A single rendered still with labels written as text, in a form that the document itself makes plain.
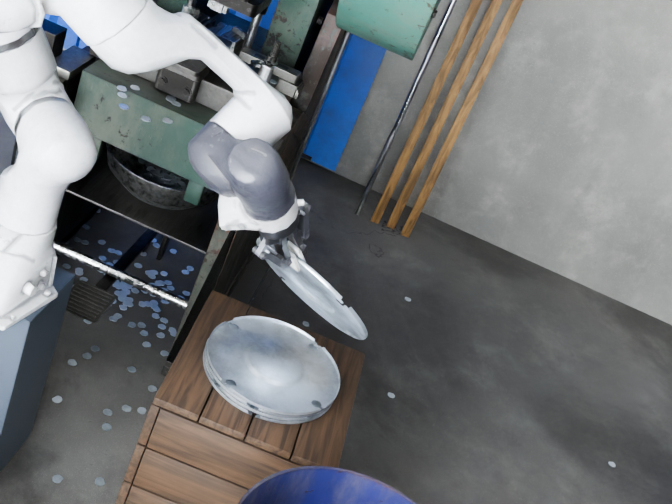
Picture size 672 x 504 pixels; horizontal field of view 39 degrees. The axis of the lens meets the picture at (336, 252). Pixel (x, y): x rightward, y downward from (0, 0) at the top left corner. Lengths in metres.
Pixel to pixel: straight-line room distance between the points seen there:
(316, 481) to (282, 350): 0.42
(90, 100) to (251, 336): 0.66
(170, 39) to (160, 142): 0.83
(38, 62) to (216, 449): 0.80
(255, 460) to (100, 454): 0.45
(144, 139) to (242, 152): 0.84
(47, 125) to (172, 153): 0.66
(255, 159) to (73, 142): 0.32
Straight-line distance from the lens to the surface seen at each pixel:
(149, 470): 1.98
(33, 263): 1.77
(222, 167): 1.45
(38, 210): 1.72
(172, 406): 1.85
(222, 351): 1.96
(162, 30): 1.41
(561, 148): 3.54
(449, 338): 3.04
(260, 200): 1.44
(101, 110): 2.25
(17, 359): 1.85
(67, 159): 1.58
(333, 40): 2.54
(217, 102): 2.24
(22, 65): 1.55
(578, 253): 3.71
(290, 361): 2.00
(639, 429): 3.18
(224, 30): 2.34
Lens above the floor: 1.59
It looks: 30 degrees down
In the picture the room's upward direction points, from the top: 24 degrees clockwise
